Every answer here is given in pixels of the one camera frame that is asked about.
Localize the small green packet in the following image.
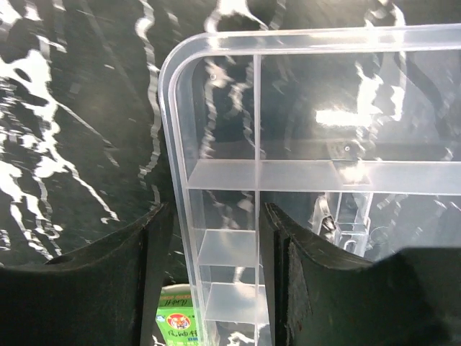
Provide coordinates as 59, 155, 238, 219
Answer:
156, 284, 200, 346

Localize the clear compartment tray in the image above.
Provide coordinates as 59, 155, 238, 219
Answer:
159, 24, 460, 345

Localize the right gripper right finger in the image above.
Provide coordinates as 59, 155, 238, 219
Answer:
259, 203, 460, 345

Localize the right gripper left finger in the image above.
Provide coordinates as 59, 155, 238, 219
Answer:
1, 204, 174, 345

